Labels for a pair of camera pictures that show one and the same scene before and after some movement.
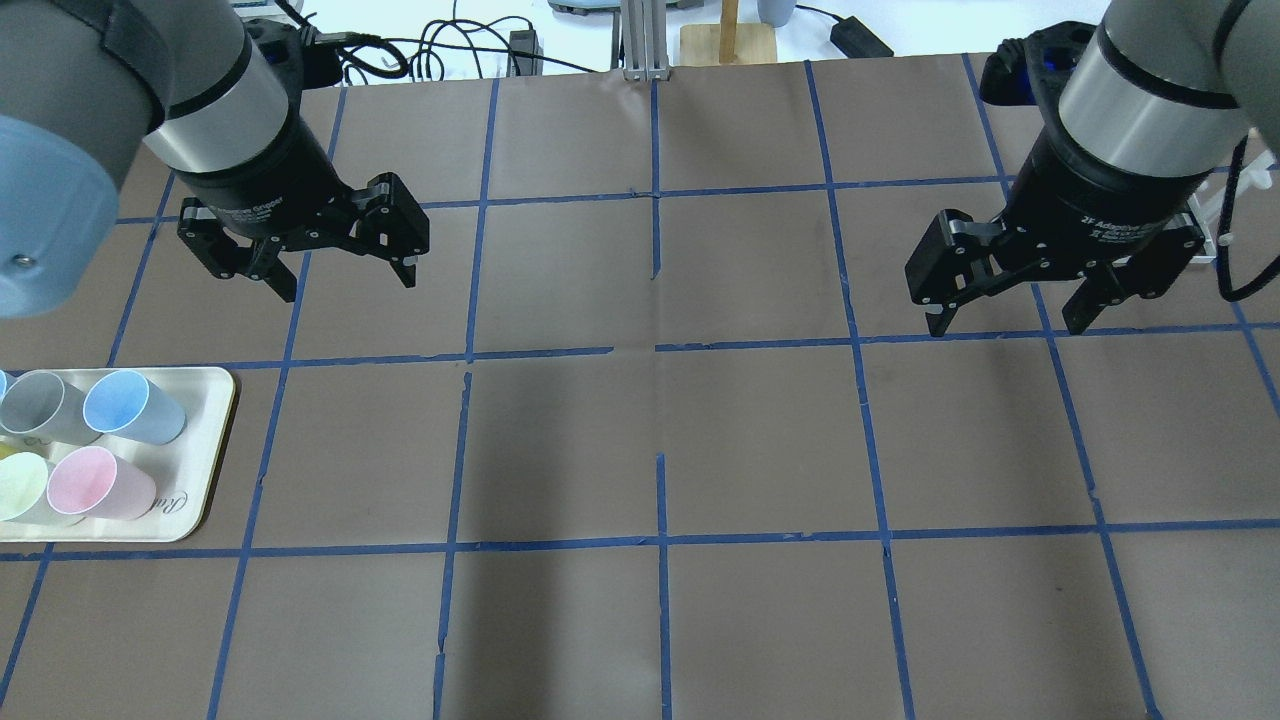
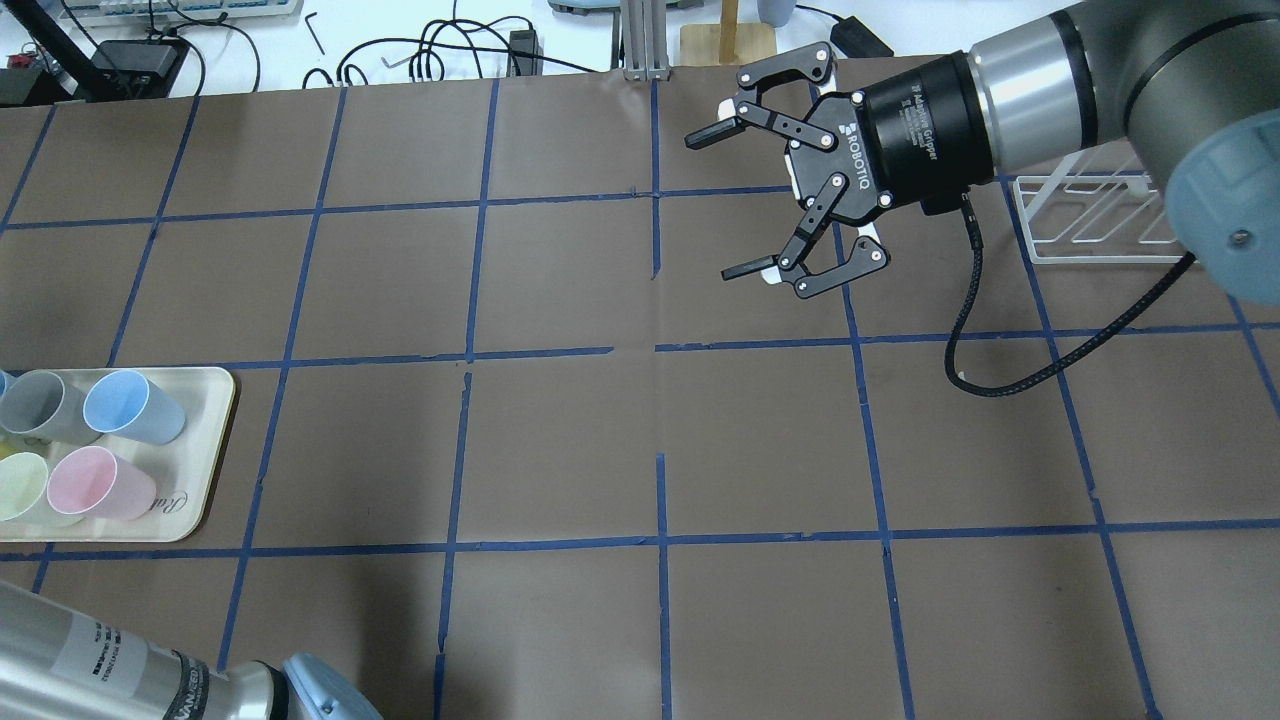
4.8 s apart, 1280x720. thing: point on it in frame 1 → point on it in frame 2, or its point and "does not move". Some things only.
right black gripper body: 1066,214 → 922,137
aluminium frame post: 644,30 does not move
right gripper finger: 956,259 → 867,253
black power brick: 525,41 does not move
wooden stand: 727,42 does not move
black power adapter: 854,40 does not move
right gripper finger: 1149,271 → 814,61
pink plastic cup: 90,482 does not move
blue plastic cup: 128,403 does not move
